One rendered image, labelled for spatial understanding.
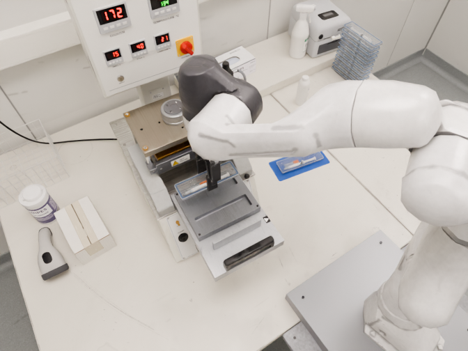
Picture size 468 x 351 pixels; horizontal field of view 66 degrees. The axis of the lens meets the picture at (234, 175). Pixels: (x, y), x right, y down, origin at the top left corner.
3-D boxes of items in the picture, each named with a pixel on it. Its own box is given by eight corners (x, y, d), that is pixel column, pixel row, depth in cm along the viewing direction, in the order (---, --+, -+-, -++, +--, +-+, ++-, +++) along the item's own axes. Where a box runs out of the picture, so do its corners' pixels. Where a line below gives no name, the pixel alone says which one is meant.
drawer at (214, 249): (171, 201, 112) (167, 187, 106) (232, 173, 118) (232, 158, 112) (215, 283, 97) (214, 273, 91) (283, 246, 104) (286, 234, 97)
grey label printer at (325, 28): (285, 34, 186) (290, 2, 172) (318, 24, 191) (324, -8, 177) (313, 61, 173) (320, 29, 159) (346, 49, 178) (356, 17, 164)
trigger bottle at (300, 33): (287, 58, 174) (294, 9, 154) (289, 48, 179) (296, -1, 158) (306, 60, 173) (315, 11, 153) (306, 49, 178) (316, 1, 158)
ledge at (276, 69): (175, 83, 171) (173, 76, 167) (312, 28, 196) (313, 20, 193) (206, 122, 156) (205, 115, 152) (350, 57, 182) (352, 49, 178)
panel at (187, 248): (182, 260, 120) (164, 217, 110) (258, 221, 128) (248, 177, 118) (184, 263, 118) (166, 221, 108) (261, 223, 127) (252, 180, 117)
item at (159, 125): (122, 120, 120) (112, 90, 109) (206, 89, 129) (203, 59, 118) (150, 172, 108) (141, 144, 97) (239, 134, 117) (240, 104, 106)
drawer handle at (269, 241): (223, 265, 96) (222, 260, 93) (270, 240, 101) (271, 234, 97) (226, 271, 95) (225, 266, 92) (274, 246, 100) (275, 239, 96)
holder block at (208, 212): (175, 198, 109) (173, 193, 106) (232, 171, 114) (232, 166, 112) (199, 242, 100) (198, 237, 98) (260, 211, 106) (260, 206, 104)
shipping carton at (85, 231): (63, 223, 128) (52, 212, 121) (97, 207, 132) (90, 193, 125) (80, 267, 119) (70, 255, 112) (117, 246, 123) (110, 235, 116)
